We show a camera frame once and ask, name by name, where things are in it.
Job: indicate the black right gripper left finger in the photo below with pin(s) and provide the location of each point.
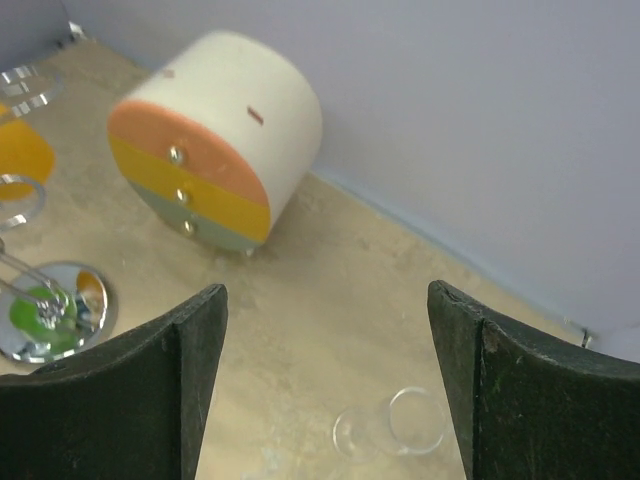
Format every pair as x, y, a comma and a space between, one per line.
132, 407

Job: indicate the orange plastic wine glass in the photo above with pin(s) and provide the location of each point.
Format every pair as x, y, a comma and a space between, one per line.
25, 152

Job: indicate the clear flute glass back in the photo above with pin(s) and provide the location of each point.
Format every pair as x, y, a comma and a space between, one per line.
410, 422

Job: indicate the white round drawer cabinet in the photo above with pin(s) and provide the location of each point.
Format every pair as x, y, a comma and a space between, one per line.
217, 141

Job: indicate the chrome wine glass rack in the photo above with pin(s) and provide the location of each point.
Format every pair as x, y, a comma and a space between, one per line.
57, 309

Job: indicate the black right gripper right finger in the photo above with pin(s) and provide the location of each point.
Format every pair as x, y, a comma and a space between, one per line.
528, 405

